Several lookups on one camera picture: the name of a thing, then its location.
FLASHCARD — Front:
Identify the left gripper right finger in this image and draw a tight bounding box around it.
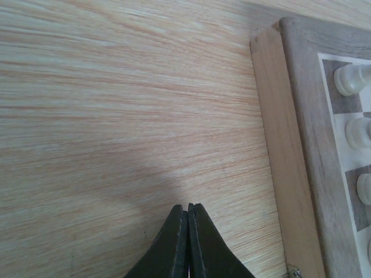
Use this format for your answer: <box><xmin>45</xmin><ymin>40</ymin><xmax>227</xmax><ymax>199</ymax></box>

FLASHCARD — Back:
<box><xmin>188</xmin><ymin>203</ymin><xmax>252</xmax><ymax>277</ymax></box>

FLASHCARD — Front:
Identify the white chess piece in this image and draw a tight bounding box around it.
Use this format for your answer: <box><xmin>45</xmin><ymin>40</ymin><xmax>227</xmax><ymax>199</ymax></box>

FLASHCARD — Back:
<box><xmin>357</xmin><ymin>173</ymin><xmax>371</xmax><ymax>206</ymax></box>
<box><xmin>345</xmin><ymin>117</ymin><xmax>370</xmax><ymax>149</ymax></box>

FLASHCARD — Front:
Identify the wooden chess board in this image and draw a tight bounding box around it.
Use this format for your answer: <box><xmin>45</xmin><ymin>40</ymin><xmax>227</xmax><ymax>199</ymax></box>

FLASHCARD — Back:
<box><xmin>250</xmin><ymin>17</ymin><xmax>370</xmax><ymax>277</ymax></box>

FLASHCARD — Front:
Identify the white chess piece corner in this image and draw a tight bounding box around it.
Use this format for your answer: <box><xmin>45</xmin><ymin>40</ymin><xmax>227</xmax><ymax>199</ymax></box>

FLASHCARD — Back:
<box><xmin>334</xmin><ymin>64</ymin><xmax>370</xmax><ymax>97</ymax></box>

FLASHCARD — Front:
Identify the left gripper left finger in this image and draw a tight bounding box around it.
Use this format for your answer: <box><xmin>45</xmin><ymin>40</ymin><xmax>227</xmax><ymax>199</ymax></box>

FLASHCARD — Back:
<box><xmin>125</xmin><ymin>204</ymin><xmax>188</xmax><ymax>278</ymax></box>

